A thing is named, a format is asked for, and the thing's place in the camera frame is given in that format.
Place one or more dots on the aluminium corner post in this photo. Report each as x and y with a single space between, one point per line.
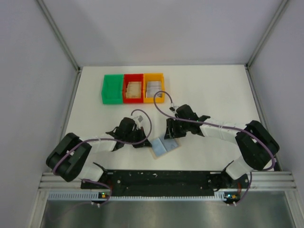
268 31
58 34

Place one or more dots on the green plastic bin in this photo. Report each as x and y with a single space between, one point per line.
112 89

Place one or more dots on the stack of cards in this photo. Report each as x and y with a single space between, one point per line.
152 88

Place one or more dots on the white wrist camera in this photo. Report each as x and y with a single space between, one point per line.
173 107
138 120

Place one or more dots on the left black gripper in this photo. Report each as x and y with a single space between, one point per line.
138 137

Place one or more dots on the red plastic bin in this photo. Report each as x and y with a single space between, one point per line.
132 78

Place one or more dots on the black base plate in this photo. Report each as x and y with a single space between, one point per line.
146 183

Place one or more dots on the beige card holder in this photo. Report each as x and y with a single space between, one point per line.
155 155

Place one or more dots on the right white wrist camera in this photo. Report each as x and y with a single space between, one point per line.
173 107

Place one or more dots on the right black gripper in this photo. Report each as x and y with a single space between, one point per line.
172 128

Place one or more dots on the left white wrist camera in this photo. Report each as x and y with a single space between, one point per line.
138 120

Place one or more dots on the beige card holders stack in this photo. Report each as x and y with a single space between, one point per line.
133 90

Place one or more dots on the right aluminium corner post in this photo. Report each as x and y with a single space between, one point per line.
268 31

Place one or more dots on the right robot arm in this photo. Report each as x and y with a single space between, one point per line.
256 145

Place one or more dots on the left aluminium corner post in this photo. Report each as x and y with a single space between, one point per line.
58 34

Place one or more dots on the yellow plastic bin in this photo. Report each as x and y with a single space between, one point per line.
151 77

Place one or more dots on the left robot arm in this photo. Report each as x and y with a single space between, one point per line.
74 158

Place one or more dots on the white slotted cable duct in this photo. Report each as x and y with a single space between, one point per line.
103 196

